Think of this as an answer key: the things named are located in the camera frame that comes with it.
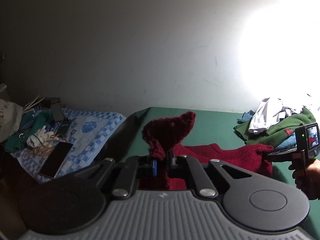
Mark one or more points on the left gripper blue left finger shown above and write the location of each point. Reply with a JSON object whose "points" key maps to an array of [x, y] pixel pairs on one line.
{"points": [[130, 174]]}

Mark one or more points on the white patterned bag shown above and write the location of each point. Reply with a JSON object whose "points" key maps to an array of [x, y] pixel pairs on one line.
{"points": [[11, 114]]}

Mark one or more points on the green bed sheet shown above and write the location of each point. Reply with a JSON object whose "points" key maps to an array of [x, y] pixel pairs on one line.
{"points": [[210, 127]]}

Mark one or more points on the propped black smartphone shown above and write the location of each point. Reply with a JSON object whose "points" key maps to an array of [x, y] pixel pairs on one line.
{"points": [[57, 112]]}

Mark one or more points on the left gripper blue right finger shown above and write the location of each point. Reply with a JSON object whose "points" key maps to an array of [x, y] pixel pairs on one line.
{"points": [[194, 175]]}

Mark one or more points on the dark red knit sweater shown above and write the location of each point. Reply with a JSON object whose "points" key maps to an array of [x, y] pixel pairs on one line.
{"points": [[166, 134]]}

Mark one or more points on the light blue garment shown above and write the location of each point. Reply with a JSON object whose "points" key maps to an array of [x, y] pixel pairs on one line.
{"points": [[287, 144]]}

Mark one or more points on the white garment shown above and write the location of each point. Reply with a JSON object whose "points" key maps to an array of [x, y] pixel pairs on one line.
{"points": [[271, 111]]}

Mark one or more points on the white work gloves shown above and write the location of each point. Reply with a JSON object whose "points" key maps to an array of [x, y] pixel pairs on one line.
{"points": [[40, 138]]}

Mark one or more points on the blue white checkered towel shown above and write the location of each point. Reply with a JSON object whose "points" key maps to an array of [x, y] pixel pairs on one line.
{"points": [[88, 133]]}

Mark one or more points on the black smartphone lying flat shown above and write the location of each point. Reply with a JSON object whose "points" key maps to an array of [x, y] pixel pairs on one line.
{"points": [[55, 160]]}

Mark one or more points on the person's right hand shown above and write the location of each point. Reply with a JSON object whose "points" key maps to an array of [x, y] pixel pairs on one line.
{"points": [[307, 178]]}

